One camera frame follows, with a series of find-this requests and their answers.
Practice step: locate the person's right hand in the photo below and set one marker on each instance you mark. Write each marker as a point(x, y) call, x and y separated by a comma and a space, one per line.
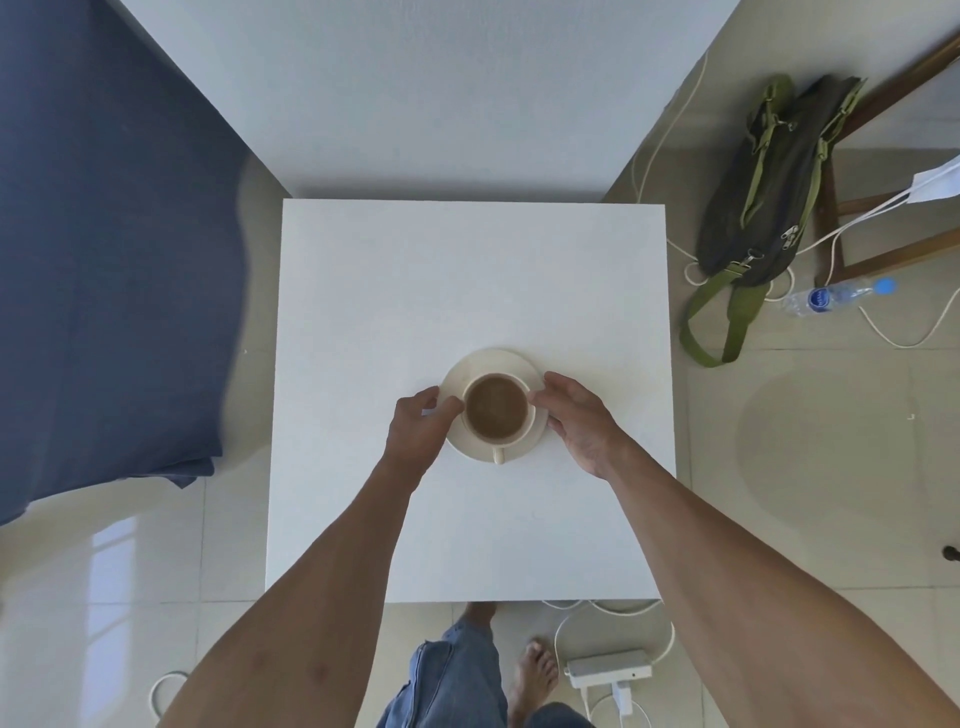
point(585, 431)

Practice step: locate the person's left hand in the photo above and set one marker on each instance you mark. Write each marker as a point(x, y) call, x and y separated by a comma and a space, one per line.
point(412, 439)

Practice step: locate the person's right thumb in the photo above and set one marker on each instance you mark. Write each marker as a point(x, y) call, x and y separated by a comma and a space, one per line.
point(541, 403)

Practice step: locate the person's left thumb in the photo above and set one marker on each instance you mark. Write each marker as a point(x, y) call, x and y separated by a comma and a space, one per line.
point(448, 409)

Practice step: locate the cream ceramic saucer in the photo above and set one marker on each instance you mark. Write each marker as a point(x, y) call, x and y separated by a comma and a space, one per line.
point(491, 361)

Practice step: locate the person's left forearm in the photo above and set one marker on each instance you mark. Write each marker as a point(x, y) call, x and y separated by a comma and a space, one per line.
point(315, 600)

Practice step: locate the person's right forearm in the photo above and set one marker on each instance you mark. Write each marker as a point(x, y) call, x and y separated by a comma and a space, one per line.
point(735, 600)

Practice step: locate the cream ceramic coffee cup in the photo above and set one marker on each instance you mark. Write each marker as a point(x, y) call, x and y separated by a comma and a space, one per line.
point(525, 435)

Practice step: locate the brown milky coffee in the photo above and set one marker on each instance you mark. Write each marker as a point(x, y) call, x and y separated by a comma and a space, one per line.
point(495, 409)

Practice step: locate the person's left foot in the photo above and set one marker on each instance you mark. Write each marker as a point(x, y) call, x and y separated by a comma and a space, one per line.
point(477, 616)

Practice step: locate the person's foot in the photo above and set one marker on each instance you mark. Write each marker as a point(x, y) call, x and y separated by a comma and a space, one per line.
point(477, 616)
point(534, 675)

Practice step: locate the person's right foot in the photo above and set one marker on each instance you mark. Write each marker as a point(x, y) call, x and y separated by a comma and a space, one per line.
point(534, 675)

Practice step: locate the white power strip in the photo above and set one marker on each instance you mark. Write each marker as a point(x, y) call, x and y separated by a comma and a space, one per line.
point(609, 667)

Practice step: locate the blue denim jeans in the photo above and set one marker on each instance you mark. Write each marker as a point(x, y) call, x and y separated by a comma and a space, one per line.
point(446, 686)

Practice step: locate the white plug adapter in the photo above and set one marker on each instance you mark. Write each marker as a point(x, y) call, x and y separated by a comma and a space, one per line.
point(622, 699)

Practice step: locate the clear plastic water bottle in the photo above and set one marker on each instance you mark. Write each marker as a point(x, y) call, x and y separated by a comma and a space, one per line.
point(832, 296)

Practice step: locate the blue bed sheet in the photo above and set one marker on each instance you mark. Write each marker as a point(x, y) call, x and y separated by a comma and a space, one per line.
point(105, 247)

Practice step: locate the white paper item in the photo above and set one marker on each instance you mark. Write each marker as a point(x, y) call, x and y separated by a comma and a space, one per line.
point(936, 184)

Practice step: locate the brown wooden chair frame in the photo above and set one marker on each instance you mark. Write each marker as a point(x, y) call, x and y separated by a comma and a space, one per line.
point(900, 259)

